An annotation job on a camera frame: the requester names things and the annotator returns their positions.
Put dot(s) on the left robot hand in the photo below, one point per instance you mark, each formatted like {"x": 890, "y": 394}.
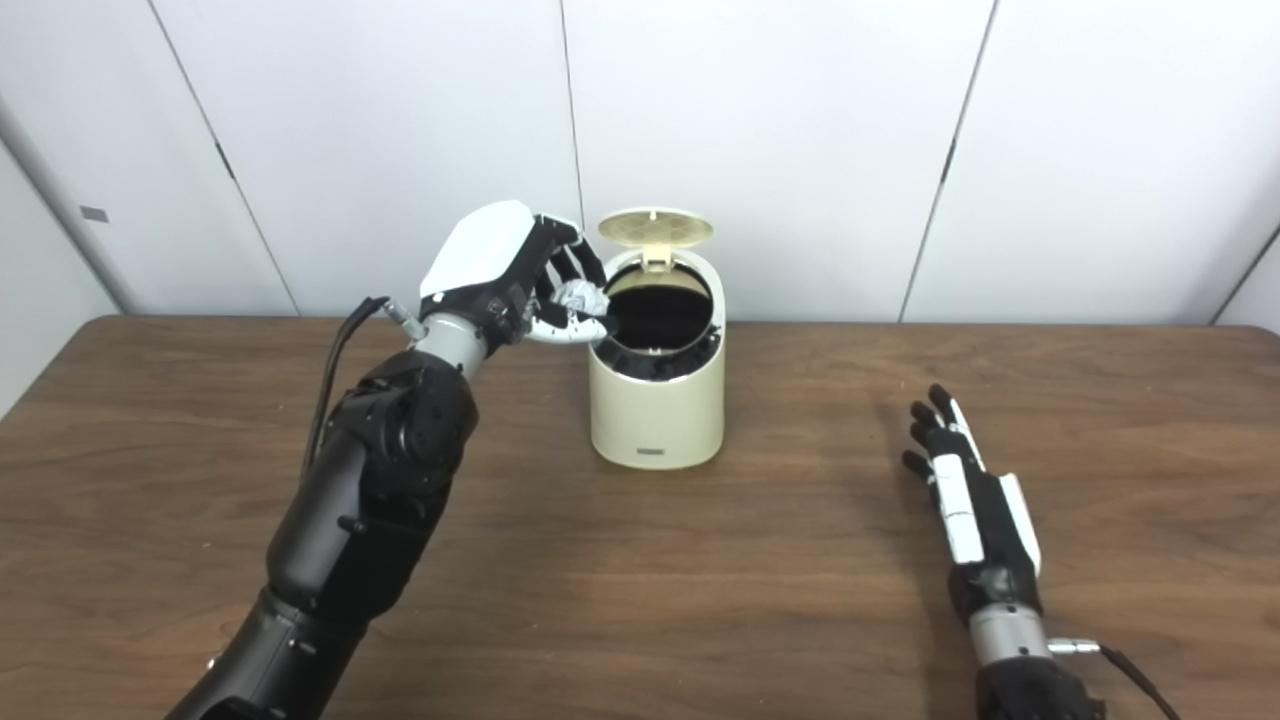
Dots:
{"x": 480, "y": 250}

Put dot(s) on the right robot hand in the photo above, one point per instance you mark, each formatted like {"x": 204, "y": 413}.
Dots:
{"x": 985, "y": 530}

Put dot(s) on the white paper ball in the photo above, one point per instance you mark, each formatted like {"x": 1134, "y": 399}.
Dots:
{"x": 582, "y": 298}

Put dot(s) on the cream-colored lidded bin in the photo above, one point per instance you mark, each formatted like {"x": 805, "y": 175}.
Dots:
{"x": 655, "y": 410}

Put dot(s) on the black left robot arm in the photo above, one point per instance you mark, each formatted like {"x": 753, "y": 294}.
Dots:
{"x": 370, "y": 500}

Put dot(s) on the small gray wall tag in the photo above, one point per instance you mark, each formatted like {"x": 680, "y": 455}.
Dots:
{"x": 94, "y": 213}

